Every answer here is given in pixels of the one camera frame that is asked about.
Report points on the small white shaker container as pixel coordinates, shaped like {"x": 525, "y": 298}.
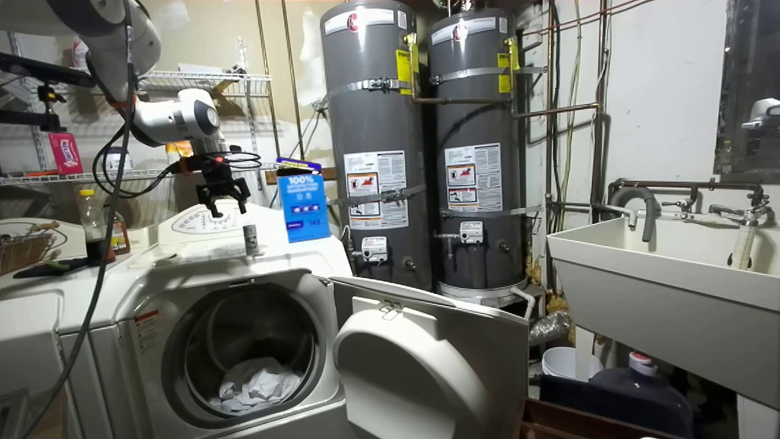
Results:
{"x": 249, "y": 240}

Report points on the small dark bottle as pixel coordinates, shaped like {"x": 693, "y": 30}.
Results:
{"x": 93, "y": 226}

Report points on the white plastic bucket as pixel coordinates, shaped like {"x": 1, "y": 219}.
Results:
{"x": 565, "y": 362}

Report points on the metal sink faucet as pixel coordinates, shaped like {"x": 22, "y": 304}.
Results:
{"x": 755, "y": 213}

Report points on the white utility sink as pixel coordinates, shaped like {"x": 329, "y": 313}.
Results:
{"x": 680, "y": 298}

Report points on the white washing machine door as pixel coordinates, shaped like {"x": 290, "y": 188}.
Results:
{"x": 418, "y": 365}

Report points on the wire wall shelf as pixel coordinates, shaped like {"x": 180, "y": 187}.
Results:
{"x": 196, "y": 81}

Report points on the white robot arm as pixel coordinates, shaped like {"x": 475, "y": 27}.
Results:
{"x": 119, "y": 47}

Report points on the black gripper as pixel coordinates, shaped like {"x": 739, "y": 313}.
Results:
{"x": 218, "y": 182}

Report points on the large blue water jug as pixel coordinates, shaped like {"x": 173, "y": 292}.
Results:
{"x": 642, "y": 382}

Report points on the left gray water heater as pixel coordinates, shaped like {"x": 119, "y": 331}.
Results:
{"x": 375, "y": 132}

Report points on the right gray water heater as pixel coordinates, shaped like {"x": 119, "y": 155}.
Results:
{"x": 479, "y": 177}

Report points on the pink tag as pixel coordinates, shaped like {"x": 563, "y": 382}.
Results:
{"x": 63, "y": 153}

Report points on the white washing machine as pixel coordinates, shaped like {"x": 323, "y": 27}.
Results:
{"x": 39, "y": 316}
{"x": 192, "y": 307}

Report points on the white laundry in drum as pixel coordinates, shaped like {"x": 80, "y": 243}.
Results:
{"x": 251, "y": 386}

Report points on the gray water heater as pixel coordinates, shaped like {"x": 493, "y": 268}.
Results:
{"x": 479, "y": 177}
{"x": 375, "y": 132}

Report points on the blue detergent box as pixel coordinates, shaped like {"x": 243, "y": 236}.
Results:
{"x": 302, "y": 202}

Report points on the white left washing machine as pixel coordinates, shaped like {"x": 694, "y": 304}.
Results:
{"x": 39, "y": 316}

